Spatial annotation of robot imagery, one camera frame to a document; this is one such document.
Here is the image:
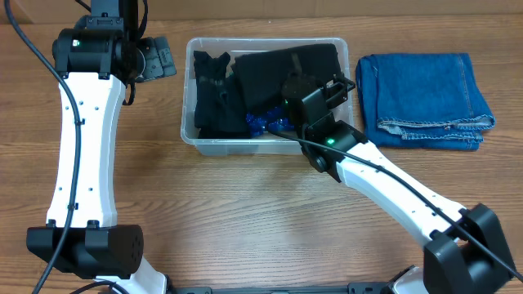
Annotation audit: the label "green blue sequin cloth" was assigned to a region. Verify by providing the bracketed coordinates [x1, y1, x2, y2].
[246, 106, 295, 137]

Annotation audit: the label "large black cloth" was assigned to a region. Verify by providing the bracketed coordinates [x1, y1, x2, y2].
[232, 43, 342, 114]

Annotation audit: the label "blue denim jeans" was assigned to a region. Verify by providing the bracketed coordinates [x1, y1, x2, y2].
[355, 53, 496, 150]

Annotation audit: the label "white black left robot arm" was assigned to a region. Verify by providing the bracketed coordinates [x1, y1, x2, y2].
[26, 0, 176, 293]

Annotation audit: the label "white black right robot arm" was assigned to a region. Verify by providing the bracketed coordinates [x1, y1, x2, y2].
[281, 73, 522, 294]

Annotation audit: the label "clear plastic storage bin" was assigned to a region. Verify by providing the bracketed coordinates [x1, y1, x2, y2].
[181, 38, 351, 156]

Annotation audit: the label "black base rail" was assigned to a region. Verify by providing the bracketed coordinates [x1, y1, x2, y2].
[167, 282, 394, 294]

